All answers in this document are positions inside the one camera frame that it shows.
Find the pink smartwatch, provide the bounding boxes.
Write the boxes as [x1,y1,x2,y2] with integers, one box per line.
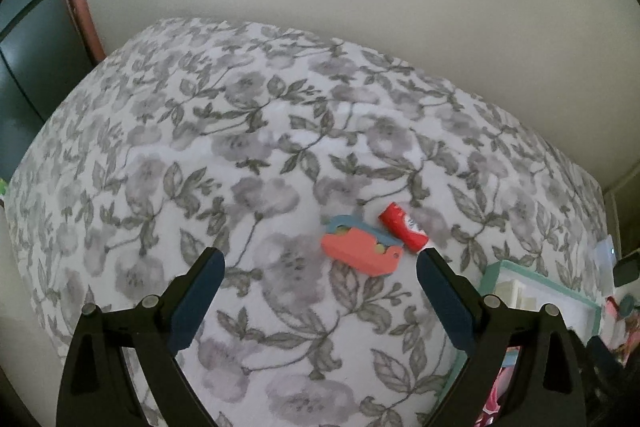
[475,364,516,427]

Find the grey floral blanket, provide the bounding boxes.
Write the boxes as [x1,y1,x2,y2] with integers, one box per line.
[5,18,608,427]

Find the white device with light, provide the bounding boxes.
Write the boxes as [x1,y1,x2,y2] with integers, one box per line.
[594,234,617,280]

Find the small red bottle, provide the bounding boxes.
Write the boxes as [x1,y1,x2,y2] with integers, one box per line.
[377,202,432,254]

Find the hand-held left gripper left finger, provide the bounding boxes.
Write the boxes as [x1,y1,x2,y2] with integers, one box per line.
[55,247,227,427]

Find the coral and blue toy knife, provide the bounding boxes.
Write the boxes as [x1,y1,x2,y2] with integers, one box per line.
[320,214,405,278]

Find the black power adapter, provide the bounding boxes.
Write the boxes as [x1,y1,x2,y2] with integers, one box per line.
[612,252,640,288]

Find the pile of colourful toys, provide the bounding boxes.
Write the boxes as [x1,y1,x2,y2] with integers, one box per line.
[602,292,640,363]

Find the teal door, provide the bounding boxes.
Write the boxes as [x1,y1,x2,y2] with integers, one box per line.
[0,0,96,178]

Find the white tray with teal rim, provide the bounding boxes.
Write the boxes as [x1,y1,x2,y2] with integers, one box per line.
[440,259,603,427]

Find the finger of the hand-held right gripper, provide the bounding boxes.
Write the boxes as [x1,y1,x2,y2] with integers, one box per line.
[585,334,623,380]

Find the pink door frame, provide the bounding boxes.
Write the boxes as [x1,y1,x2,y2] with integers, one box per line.
[60,0,107,65]

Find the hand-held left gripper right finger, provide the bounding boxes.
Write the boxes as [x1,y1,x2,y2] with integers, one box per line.
[416,248,588,427]

